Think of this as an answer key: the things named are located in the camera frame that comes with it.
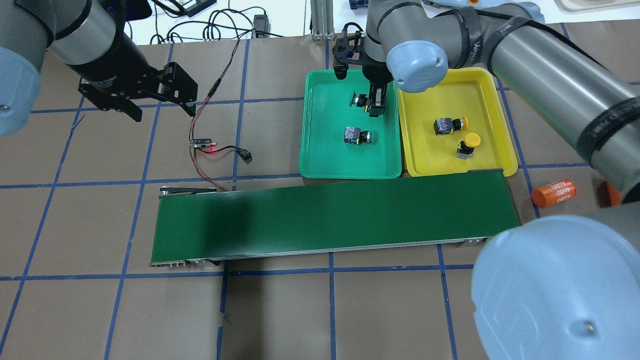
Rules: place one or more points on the black gripper body near trays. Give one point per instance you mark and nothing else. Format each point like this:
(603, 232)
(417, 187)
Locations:
(377, 80)

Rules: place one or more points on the black gripper body near buttons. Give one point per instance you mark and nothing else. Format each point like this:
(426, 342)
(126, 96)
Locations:
(121, 59)

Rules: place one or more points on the black gripper finger buttons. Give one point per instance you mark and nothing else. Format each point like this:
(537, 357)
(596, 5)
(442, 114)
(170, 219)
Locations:
(190, 107)
(129, 108)

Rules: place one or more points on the black gripper finger trays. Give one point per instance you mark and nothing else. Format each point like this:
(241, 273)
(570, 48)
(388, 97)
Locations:
(377, 99)

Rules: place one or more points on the green push button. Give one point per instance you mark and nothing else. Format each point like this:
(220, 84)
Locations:
(356, 136)
(361, 101)

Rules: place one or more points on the yellow push button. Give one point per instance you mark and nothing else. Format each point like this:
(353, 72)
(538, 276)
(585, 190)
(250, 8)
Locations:
(447, 125)
(467, 146)

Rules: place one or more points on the orange labelled cylinder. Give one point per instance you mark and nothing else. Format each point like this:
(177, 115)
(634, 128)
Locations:
(554, 193)

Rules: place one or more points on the plain orange cylinder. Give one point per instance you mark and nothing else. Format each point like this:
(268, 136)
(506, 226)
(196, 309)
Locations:
(614, 196)

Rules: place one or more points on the silver robot arm near trays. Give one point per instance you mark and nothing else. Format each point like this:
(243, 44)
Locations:
(560, 287)

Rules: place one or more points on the silver robot arm near conveyor start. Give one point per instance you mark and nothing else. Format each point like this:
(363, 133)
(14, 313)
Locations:
(88, 36)

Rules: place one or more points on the small controller circuit board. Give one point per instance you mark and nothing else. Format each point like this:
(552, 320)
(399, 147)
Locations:
(202, 142)

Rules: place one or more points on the green plastic tray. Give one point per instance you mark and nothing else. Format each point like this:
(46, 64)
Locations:
(326, 113)

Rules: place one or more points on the yellow plastic tray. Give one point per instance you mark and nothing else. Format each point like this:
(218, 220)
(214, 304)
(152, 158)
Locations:
(469, 92)

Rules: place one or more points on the green conveyor belt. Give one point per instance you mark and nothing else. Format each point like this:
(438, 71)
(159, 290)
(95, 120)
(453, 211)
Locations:
(331, 217)

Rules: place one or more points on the aluminium frame post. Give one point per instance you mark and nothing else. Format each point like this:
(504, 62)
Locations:
(322, 20)

